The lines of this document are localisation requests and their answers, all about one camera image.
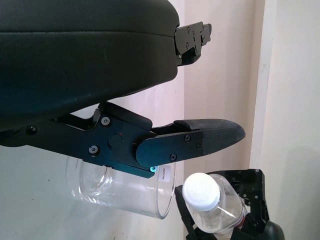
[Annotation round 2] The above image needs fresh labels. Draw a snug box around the clear plastic water bottle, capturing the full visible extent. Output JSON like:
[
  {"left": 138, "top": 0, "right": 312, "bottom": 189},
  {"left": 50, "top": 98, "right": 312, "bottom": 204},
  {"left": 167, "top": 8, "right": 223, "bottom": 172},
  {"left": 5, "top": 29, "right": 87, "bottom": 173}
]
[{"left": 181, "top": 172, "right": 250, "bottom": 237}]

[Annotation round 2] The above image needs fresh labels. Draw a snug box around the clear glass cup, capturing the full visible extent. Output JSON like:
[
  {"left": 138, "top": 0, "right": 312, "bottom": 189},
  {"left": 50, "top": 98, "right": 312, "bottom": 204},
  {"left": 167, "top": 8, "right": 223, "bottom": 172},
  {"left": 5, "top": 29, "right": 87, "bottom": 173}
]
[{"left": 65, "top": 157, "right": 177, "bottom": 221}]

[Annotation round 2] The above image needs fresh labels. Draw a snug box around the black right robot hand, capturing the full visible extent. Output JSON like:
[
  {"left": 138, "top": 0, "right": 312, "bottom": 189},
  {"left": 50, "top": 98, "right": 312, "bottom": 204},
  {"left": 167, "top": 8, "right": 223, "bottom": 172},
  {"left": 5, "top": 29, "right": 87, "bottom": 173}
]
[{"left": 174, "top": 168, "right": 285, "bottom": 240}]

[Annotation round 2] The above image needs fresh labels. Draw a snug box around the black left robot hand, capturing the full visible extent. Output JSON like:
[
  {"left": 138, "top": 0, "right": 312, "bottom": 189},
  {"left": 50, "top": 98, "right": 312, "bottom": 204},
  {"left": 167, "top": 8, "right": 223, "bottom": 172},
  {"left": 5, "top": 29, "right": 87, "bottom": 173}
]
[{"left": 0, "top": 0, "right": 246, "bottom": 180}]

